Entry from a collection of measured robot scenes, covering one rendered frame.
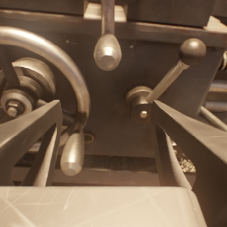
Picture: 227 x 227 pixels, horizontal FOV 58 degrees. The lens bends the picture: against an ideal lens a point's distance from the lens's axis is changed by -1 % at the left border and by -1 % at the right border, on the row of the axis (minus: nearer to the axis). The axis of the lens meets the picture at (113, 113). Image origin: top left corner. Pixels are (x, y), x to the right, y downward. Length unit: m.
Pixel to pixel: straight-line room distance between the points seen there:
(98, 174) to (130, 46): 0.32
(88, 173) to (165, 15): 0.38
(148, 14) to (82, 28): 0.10
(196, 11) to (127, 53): 0.11
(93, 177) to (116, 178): 0.06
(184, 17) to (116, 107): 0.19
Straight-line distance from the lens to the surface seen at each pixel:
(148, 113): 0.35
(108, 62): 0.18
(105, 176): 0.53
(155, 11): 0.33
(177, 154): 0.43
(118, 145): 0.46
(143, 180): 0.56
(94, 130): 0.43
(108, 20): 0.24
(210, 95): 0.64
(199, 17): 0.35
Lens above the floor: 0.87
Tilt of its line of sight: 37 degrees down
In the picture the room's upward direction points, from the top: 7 degrees clockwise
